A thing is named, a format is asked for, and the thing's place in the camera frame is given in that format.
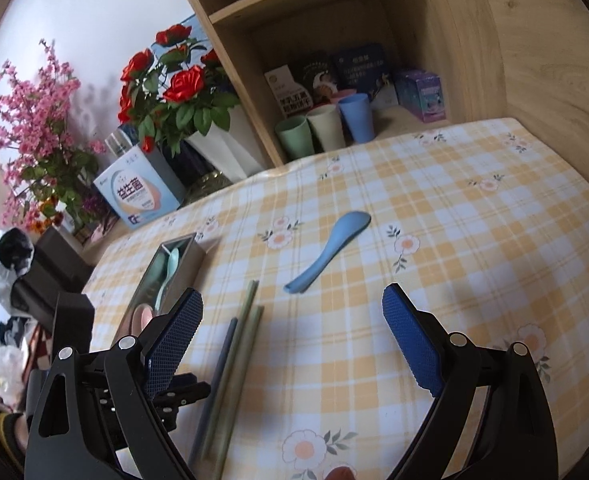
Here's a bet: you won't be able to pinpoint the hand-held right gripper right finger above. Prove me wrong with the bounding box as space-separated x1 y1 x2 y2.
381 282 560 480

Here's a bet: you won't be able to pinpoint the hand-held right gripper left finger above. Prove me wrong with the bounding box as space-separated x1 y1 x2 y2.
23 287 205 480

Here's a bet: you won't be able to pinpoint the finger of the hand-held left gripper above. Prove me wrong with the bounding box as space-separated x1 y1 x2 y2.
147 372 212 433

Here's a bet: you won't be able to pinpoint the pink plastic spoon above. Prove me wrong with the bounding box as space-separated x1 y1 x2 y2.
126 304 156 334

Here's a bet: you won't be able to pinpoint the blue chopstick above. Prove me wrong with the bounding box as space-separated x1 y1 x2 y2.
188 316 239 469

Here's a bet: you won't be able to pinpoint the green chopstick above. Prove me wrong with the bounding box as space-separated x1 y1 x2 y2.
202 280 260 467
212 305 265 480

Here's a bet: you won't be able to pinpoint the teal plastic spoon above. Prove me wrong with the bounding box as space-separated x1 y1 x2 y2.
156 247 180 307

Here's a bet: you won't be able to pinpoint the stainless steel utensil box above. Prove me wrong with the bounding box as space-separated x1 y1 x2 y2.
117 232 208 342

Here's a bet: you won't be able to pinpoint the blue plastic spoon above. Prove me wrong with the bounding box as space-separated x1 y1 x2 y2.
283 211 373 295

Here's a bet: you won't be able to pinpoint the person's left forearm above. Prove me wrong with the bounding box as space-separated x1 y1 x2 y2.
0 396 31 480

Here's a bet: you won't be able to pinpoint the person's right hand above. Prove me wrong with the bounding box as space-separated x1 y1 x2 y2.
323 465 363 480

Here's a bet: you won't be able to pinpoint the black chair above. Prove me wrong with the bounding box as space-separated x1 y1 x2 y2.
11 225 96 322

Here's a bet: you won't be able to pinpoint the black plastic bag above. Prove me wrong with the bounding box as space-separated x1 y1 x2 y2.
0 227 36 282

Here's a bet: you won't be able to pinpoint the yellow checkered floral tablecloth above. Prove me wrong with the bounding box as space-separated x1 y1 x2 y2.
81 117 589 480

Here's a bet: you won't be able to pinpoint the orange flowers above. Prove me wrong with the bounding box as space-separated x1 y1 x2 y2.
28 200 64 234

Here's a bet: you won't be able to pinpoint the purple flowers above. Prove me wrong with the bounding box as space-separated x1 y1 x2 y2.
81 195 108 224

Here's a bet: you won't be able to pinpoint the white pastel product box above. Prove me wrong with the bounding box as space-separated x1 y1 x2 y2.
92 147 186 231

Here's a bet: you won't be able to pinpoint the gold embossed tray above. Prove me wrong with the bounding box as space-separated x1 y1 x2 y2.
181 170 236 207

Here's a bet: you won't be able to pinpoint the dark blue tall box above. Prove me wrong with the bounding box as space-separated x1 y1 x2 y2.
171 139 211 187

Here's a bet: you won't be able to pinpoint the silver gold box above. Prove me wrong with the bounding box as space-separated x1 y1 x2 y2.
105 127 141 159

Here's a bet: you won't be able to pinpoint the pink blossom plant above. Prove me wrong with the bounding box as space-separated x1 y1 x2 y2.
0 37 108 232

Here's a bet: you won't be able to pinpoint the white angular vase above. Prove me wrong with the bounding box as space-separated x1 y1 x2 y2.
184 105 268 184

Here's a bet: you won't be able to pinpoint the beige plastic cup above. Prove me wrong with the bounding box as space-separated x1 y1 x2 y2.
305 104 346 152

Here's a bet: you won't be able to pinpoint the blue plastic cup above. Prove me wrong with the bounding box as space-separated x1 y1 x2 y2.
337 93 375 144

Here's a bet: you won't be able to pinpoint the green plastic cup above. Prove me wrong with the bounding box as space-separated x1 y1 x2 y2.
274 115 313 161

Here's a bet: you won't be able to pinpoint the purple small box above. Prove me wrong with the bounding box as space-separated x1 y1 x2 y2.
393 68 448 124

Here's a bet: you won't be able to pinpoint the red rose bouquet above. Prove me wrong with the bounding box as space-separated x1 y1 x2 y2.
118 23 241 157

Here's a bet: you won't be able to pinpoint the dark illustrated box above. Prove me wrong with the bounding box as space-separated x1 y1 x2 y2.
294 55 341 107

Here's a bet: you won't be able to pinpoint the dark blue printed box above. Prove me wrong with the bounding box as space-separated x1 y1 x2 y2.
331 42 393 102

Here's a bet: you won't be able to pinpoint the wooden shelf unit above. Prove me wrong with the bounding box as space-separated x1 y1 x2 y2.
166 0 589 169

